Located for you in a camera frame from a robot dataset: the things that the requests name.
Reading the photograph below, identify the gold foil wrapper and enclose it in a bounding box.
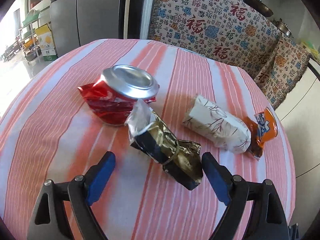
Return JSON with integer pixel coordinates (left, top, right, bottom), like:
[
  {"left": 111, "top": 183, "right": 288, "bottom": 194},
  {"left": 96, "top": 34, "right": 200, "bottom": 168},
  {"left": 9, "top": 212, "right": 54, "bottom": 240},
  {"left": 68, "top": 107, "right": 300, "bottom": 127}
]
[{"left": 125, "top": 99, "right": 203, "bottom": 191}]

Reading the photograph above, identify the white kitchen cabinet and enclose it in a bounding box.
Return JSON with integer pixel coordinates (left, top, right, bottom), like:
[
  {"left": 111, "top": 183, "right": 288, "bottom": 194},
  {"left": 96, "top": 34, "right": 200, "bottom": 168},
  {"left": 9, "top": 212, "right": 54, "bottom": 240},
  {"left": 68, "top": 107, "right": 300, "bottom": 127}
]
[{"left": 276, "top": 59, "right": 320, "bottom": 235}]

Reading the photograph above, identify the white floral paper package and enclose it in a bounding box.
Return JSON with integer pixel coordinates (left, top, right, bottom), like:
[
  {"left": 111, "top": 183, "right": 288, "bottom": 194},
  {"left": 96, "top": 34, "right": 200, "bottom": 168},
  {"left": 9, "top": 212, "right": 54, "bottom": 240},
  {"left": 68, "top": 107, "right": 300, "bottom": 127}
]
[{"left": 182, "top": 94, "right": 251, "bottom": 154}]

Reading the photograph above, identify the crushed red soda can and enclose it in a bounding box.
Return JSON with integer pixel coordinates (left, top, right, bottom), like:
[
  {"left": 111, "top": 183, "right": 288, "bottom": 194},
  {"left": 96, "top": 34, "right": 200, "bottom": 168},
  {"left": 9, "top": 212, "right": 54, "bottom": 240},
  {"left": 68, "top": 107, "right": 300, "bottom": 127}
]
[{"left": 78, "top": 64, "right": 159, "bottom": 126}]

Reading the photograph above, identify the metal storage shelf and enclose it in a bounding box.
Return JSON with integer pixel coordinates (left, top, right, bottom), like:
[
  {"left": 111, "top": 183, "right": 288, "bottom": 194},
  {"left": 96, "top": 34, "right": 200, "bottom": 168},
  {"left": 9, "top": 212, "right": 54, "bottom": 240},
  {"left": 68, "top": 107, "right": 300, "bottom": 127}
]
[{"left": 2, "top": 7, "right": 43, "bottom": 63}]

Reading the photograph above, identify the yellow cardboard box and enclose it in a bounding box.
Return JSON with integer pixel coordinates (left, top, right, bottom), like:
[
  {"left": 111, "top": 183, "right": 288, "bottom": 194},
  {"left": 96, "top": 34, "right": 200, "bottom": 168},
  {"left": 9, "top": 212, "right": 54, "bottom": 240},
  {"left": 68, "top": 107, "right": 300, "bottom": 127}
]
[{"left": 35, "top": 24, "right": 58, "bottom": 61}]

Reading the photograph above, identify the steel pot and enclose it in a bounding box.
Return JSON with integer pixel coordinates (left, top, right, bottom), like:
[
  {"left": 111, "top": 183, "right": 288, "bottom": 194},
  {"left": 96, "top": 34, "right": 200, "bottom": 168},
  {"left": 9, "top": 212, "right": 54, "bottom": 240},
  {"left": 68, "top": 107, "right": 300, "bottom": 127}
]
[{"left": 272, "top": 18, "right": 293, "bottom": 38}]

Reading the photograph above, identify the patterned fabric cover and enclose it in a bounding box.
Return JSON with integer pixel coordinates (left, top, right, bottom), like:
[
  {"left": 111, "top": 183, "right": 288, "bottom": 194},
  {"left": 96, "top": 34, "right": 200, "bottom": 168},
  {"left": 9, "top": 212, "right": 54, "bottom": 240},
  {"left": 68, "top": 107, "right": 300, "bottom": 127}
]
[{"left": 148, "top": 0, "right": 310, "bottom": 108}]

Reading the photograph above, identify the grey refrigerator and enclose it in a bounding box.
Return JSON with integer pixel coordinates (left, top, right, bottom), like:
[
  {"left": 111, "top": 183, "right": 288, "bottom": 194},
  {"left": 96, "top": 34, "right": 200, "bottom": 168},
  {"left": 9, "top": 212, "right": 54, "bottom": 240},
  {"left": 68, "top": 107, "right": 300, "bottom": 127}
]
[{"left": 50, "top": 0, "right": 125, "bottom": 56}]

